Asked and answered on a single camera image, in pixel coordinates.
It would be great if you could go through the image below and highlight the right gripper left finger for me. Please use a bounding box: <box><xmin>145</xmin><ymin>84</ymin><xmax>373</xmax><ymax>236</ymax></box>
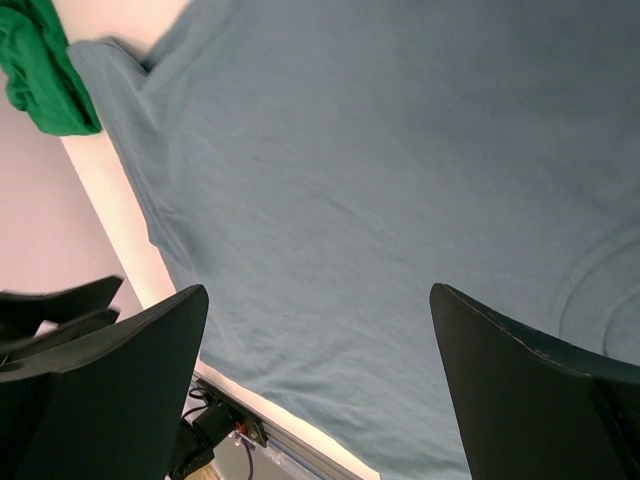
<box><xmin>1</xmin><ymin>285</ymin><xmax>208</xmax><ymax>479</ymax></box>

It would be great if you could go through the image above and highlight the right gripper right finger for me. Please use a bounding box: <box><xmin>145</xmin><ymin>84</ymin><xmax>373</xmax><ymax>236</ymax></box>
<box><xmin>429</xmin><ymin>284</ymin><xmax>639</xmax><ymax>480</ymax></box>

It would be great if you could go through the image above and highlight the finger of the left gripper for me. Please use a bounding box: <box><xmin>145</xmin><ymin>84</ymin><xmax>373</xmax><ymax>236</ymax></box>
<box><xmin>1</xmin><ymin>308</ymin><xmax>120</xmax><ymax>363</ymax></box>
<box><xmin>1</xmin><ymin>275</ymin><xmax>124</xmax><ymax>325</ymax></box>

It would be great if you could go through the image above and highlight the blue-grey t-shirt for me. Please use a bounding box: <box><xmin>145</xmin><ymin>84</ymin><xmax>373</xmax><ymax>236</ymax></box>
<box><xmin>68</xmin><ymin>1</ymin><xmax>639</xmax><ymax>479</ymax></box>

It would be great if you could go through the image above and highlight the green folded t-shirt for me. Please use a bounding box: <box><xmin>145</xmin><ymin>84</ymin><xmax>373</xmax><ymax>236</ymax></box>
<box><xmin>1</xmin><ymin>0</ymin><xmax>101</xmax><ymax>137</ymax></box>

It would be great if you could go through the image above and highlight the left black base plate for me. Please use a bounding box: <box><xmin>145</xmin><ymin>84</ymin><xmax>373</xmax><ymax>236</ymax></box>
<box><xmin>166</xmin><ymin>379</ymin><xmax>268</xmax><ymax>479</ymax></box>

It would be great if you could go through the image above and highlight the aluminium mounting rail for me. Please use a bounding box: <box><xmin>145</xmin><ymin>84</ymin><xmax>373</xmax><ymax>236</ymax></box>
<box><xmin>194</xmin><ymin>361</ymin><xmax>380</xmax><ymax>479</ymax></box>

